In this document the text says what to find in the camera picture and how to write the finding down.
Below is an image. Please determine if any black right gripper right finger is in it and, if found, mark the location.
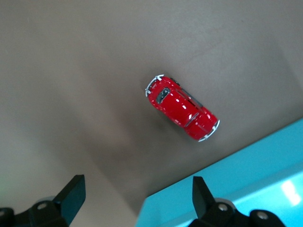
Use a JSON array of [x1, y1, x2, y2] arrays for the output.
[[188, 176, 287, 227]]

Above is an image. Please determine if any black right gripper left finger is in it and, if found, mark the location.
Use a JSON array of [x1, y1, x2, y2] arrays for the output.
[[0, 174, 86, 227]]

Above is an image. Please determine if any red beetle toy car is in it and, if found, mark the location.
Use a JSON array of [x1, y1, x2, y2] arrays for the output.
[[143, 74, 221, 143]]

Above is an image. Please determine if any blue plastic box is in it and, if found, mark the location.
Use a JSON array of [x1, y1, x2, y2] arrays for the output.
[[136, 118, 303, 227]]

